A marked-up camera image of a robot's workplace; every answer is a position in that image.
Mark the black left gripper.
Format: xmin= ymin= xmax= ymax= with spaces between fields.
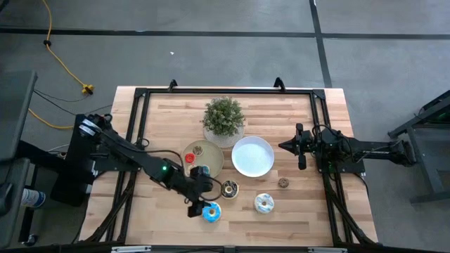
xmin=188 ymin=166 xmax=214 ymax=219

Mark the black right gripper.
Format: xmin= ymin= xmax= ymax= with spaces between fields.
xmin=279 ymin=122 xmax=319 ymax=171

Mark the large blue iced donut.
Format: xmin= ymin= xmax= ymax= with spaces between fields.
xmin=202 ymin=202 xmax=223 ymax=224

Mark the large white blue-drizzled donut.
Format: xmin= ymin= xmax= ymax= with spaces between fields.
xmin=253 ymin=192 xmax=276 ymax=214

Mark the large chocolate iced donut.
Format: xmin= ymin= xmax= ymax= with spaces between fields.
xmin=219 ymin=179 xmax=240 ymax=200

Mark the tan round plate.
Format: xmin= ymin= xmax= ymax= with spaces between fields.
xmin=181 ymin=139 xmax=225 ymax=180

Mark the white round plate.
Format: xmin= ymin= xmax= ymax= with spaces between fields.
xmin=231 ymin=136 xmax=276 ymax=179

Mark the potted green artificial plant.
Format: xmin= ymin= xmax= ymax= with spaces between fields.
xmin=200 ymin=96 xmax=246 ymax=149

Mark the black equipment box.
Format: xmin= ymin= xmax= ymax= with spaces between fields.
xmin=51 ymin=154 xmax=96 ymax=207

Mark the black metal cart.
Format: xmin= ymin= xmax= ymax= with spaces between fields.
xmin=387 ymin=89 xmax=450 ymax=205

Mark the white bottle blue label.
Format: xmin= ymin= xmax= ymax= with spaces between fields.
xmin=20 ymin=188 xmax=47 ymax=209

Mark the dark gray desk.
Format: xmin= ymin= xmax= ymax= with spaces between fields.
xmin=0 ymin=70 xmax=39 ymax=163

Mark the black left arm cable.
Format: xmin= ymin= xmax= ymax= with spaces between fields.
xmin=139 ymin=138 xmax=224 ymax=202

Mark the black metal rig frame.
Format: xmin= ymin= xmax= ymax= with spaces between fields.
xmin=79 ymin=77 xmax=379 ymax=247

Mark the silver table bracket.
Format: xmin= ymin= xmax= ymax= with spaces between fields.
xmin=110 ymin=245 xmax=153 ymax=253
xmin=307 ymin=247 xmax=348 ymax=253

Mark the yellow extension cord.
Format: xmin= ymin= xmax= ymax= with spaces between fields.
xmin=41 ymin=0 xmax=95 ymax=96
xmin=27 ymin=108 xmax=75 ymax=130

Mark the black floor cable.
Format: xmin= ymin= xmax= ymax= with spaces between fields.
xmin=34 ymin=91 xmax=114 ymax=117
xmin=33 ymin=89 xmax=91 ymax=103

